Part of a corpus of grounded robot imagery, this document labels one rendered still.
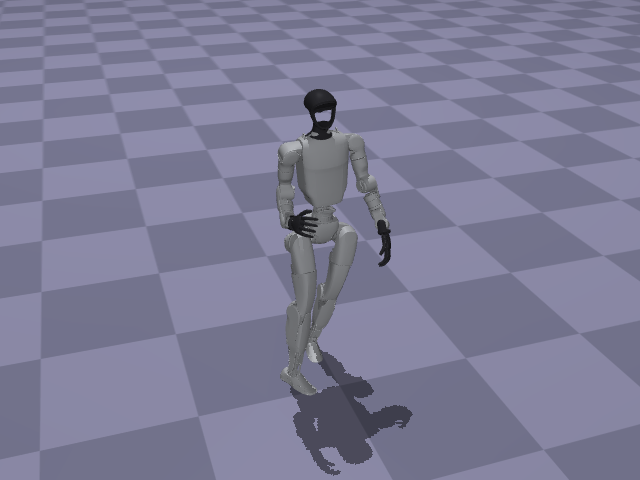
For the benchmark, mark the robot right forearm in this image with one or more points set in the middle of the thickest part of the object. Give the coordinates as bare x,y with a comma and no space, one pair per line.
285,208

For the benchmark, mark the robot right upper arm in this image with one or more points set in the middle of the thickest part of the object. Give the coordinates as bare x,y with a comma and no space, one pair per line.
288,155

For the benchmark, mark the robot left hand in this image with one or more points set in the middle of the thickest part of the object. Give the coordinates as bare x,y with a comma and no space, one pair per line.
384,232

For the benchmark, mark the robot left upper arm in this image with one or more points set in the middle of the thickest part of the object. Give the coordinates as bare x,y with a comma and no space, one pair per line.
365,182

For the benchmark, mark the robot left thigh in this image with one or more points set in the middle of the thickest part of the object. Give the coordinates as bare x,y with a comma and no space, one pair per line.
340,261

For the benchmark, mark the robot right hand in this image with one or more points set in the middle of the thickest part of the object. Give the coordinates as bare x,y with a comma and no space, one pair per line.
296,224

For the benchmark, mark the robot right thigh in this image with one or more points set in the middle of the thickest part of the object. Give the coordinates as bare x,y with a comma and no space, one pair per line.
304,273

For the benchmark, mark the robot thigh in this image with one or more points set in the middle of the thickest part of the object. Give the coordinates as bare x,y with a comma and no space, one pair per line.
304,273
340,261

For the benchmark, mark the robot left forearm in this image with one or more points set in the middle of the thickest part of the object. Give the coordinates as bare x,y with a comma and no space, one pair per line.
375,207

